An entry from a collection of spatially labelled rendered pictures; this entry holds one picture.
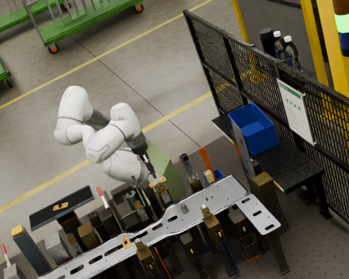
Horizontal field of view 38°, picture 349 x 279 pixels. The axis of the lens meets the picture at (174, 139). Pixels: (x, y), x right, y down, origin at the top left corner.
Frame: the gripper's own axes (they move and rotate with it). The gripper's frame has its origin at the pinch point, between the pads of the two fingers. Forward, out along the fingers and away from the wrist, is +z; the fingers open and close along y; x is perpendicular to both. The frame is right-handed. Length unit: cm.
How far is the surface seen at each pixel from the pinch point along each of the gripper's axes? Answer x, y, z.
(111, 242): -35.0, -7.9, 28.3
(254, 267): 23, 25, 60
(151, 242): -16.5, 6.5, 29.2
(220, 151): 50, -80, 62
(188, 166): 18.4, -17.4, 16.8
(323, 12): 81, 43, -56
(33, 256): -77, -31, 29
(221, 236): 14.3, 23.4, 32.5
